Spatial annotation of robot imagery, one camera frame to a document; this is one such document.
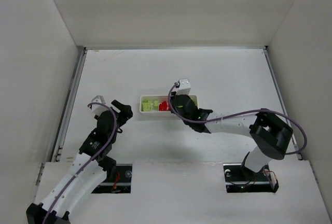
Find red arch lego piece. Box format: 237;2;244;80
159;101;170;111

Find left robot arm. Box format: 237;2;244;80
26;95;133;223

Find white divided sorting tray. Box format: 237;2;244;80
140;94;200;117

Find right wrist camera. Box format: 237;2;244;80
175;78;191;95

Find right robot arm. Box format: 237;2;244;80
170;94;293;173

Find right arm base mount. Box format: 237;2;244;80
223;163;279;193

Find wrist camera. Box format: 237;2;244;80
175;78;191;95
88;95;107;116

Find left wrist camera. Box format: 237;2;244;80
88;95;107;116

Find light green duplo brick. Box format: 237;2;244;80
142;100;153;112

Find pale green duplo brick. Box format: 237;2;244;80
153;100;159;110

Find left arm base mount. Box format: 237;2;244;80
92;163;133;194

